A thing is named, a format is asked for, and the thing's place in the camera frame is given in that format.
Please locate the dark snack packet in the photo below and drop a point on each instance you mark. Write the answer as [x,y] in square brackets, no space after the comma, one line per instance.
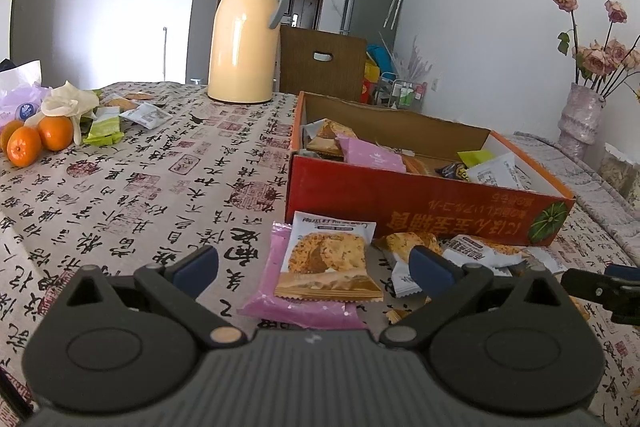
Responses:
[452,172]

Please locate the dried pink rose bouquet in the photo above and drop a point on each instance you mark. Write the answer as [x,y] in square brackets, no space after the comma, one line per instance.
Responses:
[600,59]

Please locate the plain white snack packet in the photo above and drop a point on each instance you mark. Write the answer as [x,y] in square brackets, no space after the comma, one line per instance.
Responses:
[545,259]
[405,279]

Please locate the grey quilted blanket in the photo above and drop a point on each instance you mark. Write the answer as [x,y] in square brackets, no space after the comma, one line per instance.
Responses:
[600,217]

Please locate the lime green snack packet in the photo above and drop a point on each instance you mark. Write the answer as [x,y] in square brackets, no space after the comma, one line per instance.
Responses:
[472,157]

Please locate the clear storage jar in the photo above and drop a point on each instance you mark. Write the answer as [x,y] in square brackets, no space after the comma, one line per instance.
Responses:
[620,174]

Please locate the pink textured vase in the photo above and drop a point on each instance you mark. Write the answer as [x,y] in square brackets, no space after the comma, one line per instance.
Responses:
[580,122]

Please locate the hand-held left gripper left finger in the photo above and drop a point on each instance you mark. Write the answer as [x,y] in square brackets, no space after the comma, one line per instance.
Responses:
[195,269]

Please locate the brown wooden chair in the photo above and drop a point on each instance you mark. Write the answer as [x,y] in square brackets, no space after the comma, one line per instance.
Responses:
[300,67]

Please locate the small biscuit snack packet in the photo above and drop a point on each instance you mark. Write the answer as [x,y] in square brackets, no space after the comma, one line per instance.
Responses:
[139,96]
[120,103]
[397,316]

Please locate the brown biscuit snack packet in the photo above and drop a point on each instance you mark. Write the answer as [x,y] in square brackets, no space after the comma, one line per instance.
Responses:
[327,134]
[400,243]

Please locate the small white snack packet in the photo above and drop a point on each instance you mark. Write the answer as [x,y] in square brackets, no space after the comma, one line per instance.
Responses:
[147,114]

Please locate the cream crumpled cloth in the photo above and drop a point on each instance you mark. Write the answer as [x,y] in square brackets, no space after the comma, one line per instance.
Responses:
[65,99]

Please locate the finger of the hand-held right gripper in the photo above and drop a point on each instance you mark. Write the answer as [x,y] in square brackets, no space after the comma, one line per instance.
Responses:
[585,284]
[625,273]

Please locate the orange fruit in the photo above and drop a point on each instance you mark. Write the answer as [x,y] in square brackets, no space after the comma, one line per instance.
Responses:
[10,132]
[24,147]
[55,134]

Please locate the white biscuit snack packet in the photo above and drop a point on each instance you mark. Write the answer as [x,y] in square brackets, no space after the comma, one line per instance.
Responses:
[325,257]
[480,252]

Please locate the yellow thermos jug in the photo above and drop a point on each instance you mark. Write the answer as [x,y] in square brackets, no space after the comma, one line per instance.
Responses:
[240,47]

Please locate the pink snack packet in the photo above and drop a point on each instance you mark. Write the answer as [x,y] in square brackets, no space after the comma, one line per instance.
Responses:
[370,154]
[265,307]

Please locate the yellow bag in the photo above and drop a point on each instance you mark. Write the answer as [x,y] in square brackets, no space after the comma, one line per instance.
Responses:
[372,69]

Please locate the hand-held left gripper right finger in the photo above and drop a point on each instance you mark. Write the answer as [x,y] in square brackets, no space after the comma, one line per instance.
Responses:
[432,272]

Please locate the red gift box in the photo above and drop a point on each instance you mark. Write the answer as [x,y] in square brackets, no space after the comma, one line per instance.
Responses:
[368,92]

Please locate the red cardboard box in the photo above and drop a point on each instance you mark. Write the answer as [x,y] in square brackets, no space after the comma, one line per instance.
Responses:
[400,212]

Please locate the blue plastic object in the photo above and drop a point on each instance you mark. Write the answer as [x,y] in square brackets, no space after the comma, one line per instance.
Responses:
[380,57]

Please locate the white printed snack packet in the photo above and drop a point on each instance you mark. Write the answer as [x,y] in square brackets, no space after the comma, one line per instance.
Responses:
[500,174]

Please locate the dark cloth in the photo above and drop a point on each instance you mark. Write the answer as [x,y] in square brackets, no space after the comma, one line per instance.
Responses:
[7,66]

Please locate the grey refrigerator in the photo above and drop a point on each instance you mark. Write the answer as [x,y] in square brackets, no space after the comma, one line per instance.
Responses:
[370,12]

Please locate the white purple plastic bag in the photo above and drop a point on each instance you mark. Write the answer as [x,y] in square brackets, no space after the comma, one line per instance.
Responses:
[20,92]

